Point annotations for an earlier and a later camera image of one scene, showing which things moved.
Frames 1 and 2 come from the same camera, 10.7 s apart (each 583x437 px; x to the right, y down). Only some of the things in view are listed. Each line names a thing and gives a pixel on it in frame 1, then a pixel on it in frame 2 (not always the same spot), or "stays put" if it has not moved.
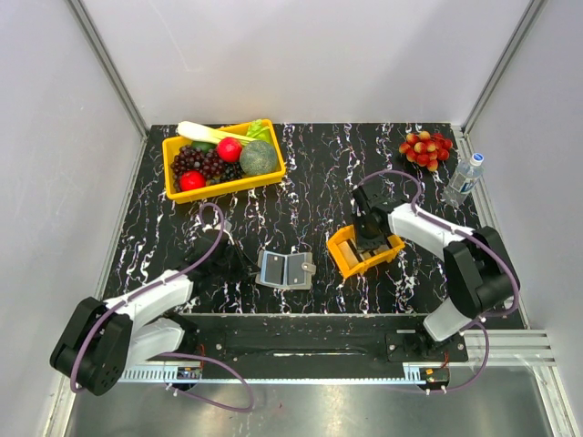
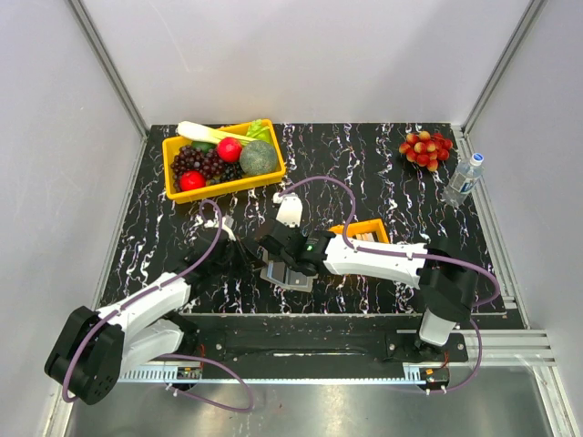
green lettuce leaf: x=257 y=131 stays put
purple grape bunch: x=191 y=157 stays put
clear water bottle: x=466 y=177 stays put
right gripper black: x=362 y=242 → x=291 y=227
